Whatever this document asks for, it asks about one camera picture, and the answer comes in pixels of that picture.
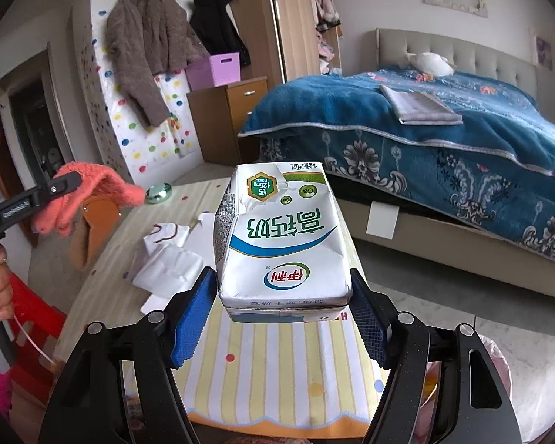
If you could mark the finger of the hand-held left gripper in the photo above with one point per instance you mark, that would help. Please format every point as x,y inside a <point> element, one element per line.
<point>55,188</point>

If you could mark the white pillow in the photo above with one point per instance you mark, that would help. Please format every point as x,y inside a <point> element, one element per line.
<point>432,64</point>

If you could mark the pink hanging garment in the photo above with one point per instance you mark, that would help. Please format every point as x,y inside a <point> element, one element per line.
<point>323,0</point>

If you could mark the bed with blue blanket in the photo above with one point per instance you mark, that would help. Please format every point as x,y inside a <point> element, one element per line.
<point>328,101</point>

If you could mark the white brown trimmed wrapper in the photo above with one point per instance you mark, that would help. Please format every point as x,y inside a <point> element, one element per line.
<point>166,236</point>

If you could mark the coral fuzzy glove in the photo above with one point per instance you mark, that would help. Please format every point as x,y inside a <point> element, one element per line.
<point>101,185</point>

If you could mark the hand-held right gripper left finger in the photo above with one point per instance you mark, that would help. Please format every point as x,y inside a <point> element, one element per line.
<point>192,328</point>

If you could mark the purple plastic basket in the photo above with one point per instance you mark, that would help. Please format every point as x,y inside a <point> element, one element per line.
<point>212,71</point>

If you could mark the small wall picture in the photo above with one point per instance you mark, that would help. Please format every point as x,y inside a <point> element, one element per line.
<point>543,52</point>

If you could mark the brown quilted jacket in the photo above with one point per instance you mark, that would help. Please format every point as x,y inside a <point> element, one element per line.
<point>148,46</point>

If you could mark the wooden drawer cabinet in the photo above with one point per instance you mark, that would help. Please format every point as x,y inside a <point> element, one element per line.
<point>222,120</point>

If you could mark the white paper sheet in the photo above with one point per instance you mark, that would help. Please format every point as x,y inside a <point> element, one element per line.
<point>381,219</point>

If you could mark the black coat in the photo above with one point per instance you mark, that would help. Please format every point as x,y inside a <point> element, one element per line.
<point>217,23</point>

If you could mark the red plastic stool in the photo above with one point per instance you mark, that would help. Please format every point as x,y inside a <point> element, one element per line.
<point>37,333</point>

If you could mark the striped dotted tablecloth table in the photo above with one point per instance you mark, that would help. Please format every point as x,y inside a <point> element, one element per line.
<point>259,370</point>

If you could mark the white paper scrap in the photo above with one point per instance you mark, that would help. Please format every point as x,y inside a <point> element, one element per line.
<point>153,304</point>

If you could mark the wooden wardrobe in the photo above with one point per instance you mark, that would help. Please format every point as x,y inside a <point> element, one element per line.
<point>296,18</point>

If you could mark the polka dot covered cabinet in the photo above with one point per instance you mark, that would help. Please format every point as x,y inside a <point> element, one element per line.
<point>157,148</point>

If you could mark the white green milk carton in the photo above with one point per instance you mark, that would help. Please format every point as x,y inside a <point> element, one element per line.
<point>282,249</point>

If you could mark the folded grey cloth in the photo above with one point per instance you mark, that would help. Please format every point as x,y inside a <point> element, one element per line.
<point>421,106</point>

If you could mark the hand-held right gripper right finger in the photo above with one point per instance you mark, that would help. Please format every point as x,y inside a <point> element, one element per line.
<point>370,328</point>

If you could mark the beige upholstered bed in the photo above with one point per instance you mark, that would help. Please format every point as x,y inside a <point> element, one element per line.
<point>481,55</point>

